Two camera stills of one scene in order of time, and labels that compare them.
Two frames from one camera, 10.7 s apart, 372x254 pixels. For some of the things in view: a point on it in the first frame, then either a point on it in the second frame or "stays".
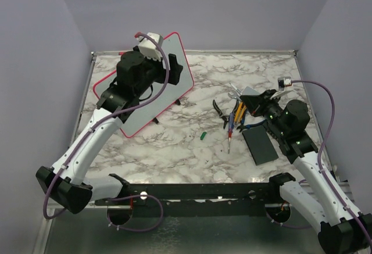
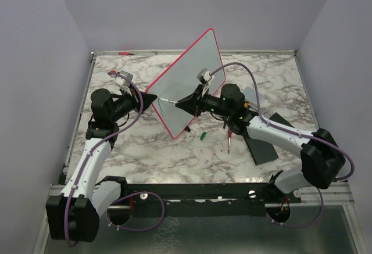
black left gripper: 175,70 -> 147,99
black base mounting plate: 200,200 stays
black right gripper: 256,104 -> 191,104
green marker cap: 203,135 stays
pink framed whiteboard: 168,95 -> 179,76
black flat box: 260,145 stays
